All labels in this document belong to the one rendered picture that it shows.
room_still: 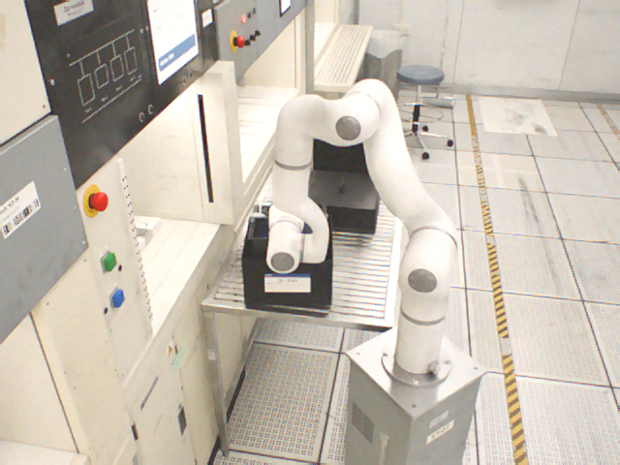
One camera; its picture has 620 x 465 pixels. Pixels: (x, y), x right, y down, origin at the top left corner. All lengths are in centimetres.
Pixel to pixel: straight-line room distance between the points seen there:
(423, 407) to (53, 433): 87
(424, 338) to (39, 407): 90
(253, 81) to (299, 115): 206
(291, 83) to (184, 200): 145
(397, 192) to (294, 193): 26
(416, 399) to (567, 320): 173
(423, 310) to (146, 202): 108
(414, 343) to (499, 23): 464
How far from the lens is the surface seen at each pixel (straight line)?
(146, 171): 203
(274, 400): 256
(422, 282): 133
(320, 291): 178
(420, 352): 156
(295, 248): 149
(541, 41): 599
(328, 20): 473
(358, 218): 214
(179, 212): 206
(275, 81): 332
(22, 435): 147
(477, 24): 588
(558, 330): 310
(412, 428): 158
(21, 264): 105
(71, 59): 116
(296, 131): 132
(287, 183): 139
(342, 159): 250
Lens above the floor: 192
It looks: 33 degrees down
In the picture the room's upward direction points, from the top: straight up
